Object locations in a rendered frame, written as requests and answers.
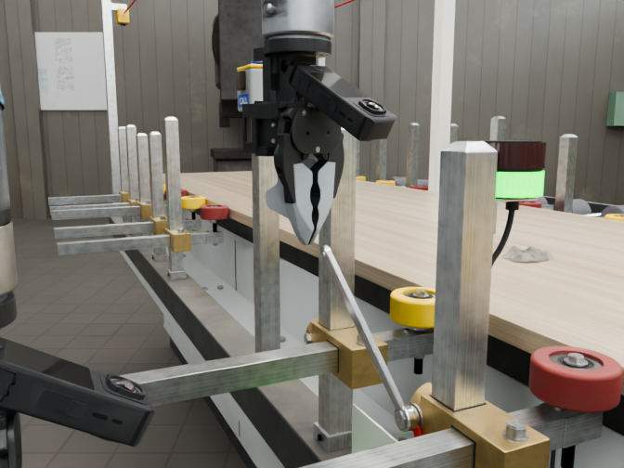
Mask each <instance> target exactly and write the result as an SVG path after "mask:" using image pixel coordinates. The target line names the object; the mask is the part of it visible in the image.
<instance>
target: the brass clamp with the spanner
mask: <svg viewBox="0 0 624 468"><path fill-rule="evenodd" d="M411 403H415V404H416V405H418V407H419V408H420V409H421V411H422V416H423V425H422V428H421V432H422V436H424V435H428V434H432V433H434V432H438V431H442V430H446V429H449V428H454V429H455V430H457V431H458V432H459V433H461V434H462V435H464V436H466V437H467V438H468V439H470V440H471V441H473V442H474V468H549V457H550V444H551V440H550V438H548V437H547V436H545V435H543V434H541V433H539V432H538V431H536V430H534V429H533V428H531V427H529V426H528V425H527V426H526V433H527V434H528V436H529V439H528V441H527V442H526V443H520V444H519V443H513V442H510V441H508V440H506V439H504V438H503V437H502V432H503V431H504V430H506V421H508V420H515V417H513V416H511V415H510V414H508V413H506V412H505V411H503V410H501V409H499V408H497V407H496V406H494V405H492V404H491V403H489V402H487V401H486V400H485V403H484V404H482V405H478V406H474V407H471V408H466V409H459V410H455V411H454V410H452V409H450V408H449V407H447V406H446V405H444V404H443V403H441V402H440V401H438V400H437V399H435V398H434V397H432V382H431V383H426V384H424V385H422V386H421V387H420V388H419V389H418V390H417V391H416V392H415V393H414V395H413V396H412V398H411V400H410V404H411Z"/></svg>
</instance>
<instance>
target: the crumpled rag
mask: <svg viewBox="0 0 624 468"><path fill-rule="evenodd" d="M501 258H508V259H510V258H511V261H514V262H516V261H517V262H518V261H519V262H520V261H521V262H522V261H523V262H528V261H530V260H531V261H537V262H539V263H540V261H542V260H544V261H546V260H549V259H553V255H552V254H551V253H550V252H549V251H548V250H547V249H544V250H541V249H540V248H533V247H532V246H531V245H530V246H529V247H528V248H526V249H525V250H520V249H519V248H518V247H516V246H514V245H513V246H512V247H511V248H510V250H509V251H508V252H507V253H505V254H503V255H502V256H501Z"/></svg>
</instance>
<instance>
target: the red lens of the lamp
mask: <svg viewBox="0 0 624 468"><path fill-rule="evenodd" d="M487 144H489V146H490V147H492V148H493V149H495V150H496V151H497V152H498V164H497V169H540V168H545V158H546V144H547V143H546V142H542V143H487Z"/></svg>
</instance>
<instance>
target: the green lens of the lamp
mask: <svg viewBox="0 0 624 468"><path fill-rule="evenodd" d="M543 185H544V171H543V170H542V171H541V172H529V173H510V172H497V181H496V197H500V198H536V197H541V196H543Z"/></svg>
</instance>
